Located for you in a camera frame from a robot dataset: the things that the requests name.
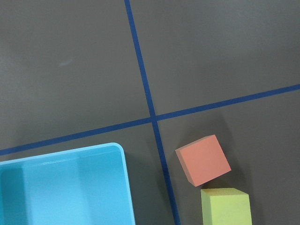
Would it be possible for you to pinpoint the yellow foam block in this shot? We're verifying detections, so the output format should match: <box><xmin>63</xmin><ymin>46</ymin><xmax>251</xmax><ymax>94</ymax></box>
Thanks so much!
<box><xmin>201</xmin><ymin>188</ymin><xmax>252</xmax><ymax>225</ymax></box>

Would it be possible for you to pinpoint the orange foam block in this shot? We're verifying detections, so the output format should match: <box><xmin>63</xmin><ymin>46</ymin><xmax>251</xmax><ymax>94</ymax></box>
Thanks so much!
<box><xmin>175</xmin><ymin>135</ymin><xmax>231</xmax><ymax>187</ymax></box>

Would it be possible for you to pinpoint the cyan plastic bin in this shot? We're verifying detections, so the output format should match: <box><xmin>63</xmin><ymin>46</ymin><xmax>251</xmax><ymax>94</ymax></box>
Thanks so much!
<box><xmin>0</xmin><ymin>143</ymin><xmax>135</xmax><ymax>225</ymax></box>

